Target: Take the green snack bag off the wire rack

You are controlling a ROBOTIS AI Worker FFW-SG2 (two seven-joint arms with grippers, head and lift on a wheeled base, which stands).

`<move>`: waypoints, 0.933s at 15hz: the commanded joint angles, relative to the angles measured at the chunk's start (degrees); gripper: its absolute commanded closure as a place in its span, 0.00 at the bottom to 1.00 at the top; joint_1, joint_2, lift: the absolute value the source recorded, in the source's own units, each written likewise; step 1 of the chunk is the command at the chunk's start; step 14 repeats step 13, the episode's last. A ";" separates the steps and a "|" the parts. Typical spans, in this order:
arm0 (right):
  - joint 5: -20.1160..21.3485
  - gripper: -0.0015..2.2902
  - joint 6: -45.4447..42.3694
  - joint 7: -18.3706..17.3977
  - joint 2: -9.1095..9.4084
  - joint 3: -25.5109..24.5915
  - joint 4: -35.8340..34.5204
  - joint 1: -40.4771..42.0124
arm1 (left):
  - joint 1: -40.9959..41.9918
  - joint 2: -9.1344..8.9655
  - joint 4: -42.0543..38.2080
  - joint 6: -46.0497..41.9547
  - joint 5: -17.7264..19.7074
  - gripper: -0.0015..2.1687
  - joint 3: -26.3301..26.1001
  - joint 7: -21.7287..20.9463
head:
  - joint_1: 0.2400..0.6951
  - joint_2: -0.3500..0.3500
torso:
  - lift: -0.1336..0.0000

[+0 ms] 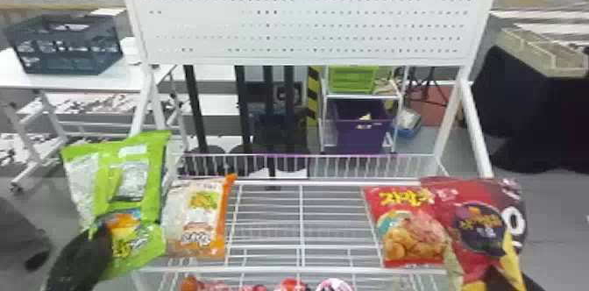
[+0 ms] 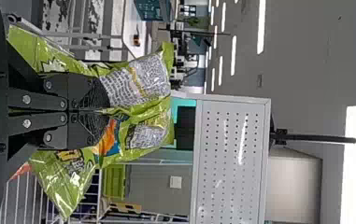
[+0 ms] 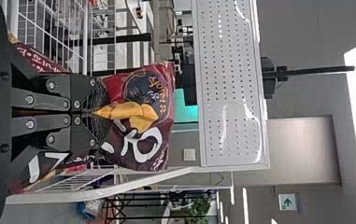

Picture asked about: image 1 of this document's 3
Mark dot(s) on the green cereal bag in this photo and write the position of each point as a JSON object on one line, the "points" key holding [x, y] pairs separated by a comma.
{"points": [[133, 164]]}

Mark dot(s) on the dark red snack packet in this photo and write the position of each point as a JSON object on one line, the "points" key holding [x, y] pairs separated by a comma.
{"points": [[478, 219]]}

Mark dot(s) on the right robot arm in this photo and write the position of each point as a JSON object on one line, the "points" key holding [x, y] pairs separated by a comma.
{"points": [[493, 284]]}

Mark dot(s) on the white shelf trolley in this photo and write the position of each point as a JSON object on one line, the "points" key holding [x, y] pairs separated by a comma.
{"points": [[324, 113]]}

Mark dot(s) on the purple crate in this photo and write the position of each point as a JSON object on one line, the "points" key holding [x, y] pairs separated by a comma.
{"points": [[359, 134]]}

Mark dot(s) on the green basket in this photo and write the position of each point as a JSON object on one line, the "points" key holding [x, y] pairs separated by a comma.
{"points": [[352, 79]]}

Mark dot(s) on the blue basket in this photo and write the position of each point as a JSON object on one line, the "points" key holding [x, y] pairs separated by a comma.
{"points": [[407, 127]]}

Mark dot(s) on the orange snack packet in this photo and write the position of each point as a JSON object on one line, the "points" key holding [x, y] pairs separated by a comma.
{"points": [[195, 219]]}

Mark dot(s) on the red noodle cup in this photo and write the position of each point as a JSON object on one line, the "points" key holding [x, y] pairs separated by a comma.
{"points": [[192, 284], [291, 285]]}

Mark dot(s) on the pink noodle cup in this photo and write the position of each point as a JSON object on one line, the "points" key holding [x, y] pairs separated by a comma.
{"points": [[334, 285]]}

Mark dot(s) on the white side table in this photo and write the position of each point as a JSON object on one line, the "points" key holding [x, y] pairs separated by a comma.
{"points": [[69, 82]]}

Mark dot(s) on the dark blue crate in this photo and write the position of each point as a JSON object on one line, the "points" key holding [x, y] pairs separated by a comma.
{"points": [[64, 44]]}

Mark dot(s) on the striped post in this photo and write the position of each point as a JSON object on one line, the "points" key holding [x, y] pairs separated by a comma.
{"points": [[313, 95]]}

